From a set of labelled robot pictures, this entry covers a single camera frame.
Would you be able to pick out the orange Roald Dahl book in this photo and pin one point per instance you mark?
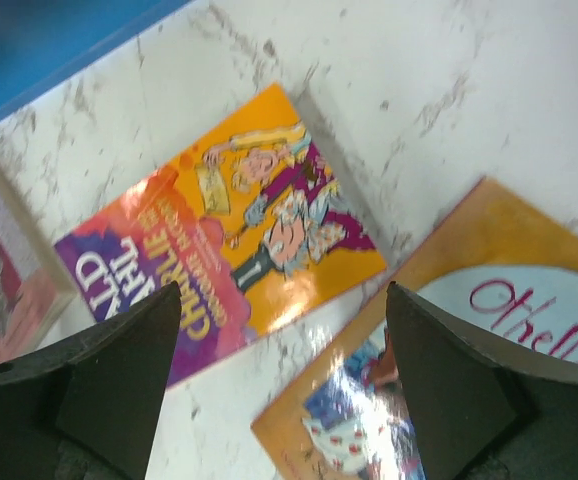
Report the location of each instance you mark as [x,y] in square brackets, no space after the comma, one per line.
[250,222]

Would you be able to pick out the pink castle cover book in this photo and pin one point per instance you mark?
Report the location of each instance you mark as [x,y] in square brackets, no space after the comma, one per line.
[34,285]

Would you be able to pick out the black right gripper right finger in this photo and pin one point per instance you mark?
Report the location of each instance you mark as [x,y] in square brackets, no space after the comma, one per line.
[482,407]

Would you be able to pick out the tan Othello book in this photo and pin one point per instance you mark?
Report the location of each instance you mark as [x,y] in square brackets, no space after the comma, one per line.
[495,262]

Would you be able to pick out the blue shelf unit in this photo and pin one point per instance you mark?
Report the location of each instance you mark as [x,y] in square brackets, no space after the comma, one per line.
[42,43]

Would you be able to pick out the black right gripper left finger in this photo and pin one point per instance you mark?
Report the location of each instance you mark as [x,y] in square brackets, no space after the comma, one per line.
[87,407]

